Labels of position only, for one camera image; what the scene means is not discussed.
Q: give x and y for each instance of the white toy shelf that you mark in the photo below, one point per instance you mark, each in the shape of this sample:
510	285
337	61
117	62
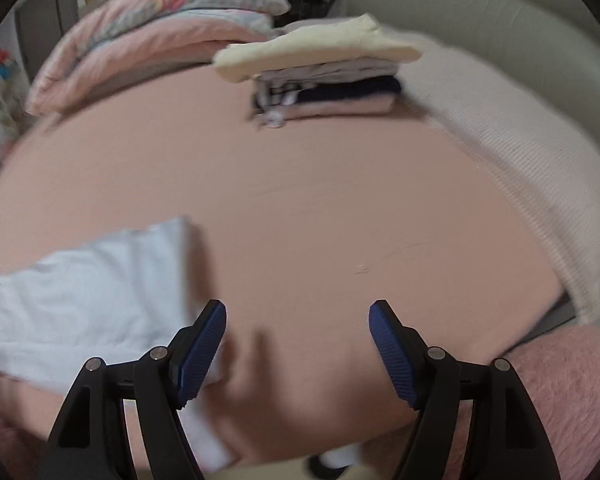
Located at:
10	110

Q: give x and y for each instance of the light blue shirt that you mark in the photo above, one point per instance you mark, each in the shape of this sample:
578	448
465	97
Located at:
80	300

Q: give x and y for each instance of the person's black shoe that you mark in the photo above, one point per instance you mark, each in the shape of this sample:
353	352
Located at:
317	465

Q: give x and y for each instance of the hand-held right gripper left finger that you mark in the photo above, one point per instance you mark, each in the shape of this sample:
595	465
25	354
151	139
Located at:
202	350

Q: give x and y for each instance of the grey-green padded headboard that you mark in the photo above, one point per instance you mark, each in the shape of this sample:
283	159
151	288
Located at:
505	15

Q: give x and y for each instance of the bed with pink sheet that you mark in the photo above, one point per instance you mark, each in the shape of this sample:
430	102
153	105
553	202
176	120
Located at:
305	200

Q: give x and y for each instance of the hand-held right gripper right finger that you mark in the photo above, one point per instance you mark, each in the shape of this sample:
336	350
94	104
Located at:
392	350

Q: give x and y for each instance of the navy folded garment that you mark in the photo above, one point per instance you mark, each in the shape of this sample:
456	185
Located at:
350	90

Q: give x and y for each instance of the cream folded garment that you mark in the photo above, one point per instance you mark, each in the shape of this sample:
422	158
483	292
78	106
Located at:
305	45

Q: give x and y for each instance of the dark grey door panel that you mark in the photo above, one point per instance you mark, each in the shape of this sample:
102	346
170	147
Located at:
45	25

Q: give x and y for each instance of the pink floral quilt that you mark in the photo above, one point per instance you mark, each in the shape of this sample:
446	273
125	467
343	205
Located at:
145	35

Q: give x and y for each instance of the cream knit blanket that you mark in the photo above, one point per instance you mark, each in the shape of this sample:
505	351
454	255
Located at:
520	160

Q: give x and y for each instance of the pink fuzzy blanket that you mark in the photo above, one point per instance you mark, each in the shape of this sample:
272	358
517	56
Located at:
570	385

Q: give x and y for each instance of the person's white sock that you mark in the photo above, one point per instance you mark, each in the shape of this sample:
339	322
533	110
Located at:
340	457

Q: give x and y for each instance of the red and blue toy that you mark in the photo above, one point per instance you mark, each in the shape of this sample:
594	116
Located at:
5	62

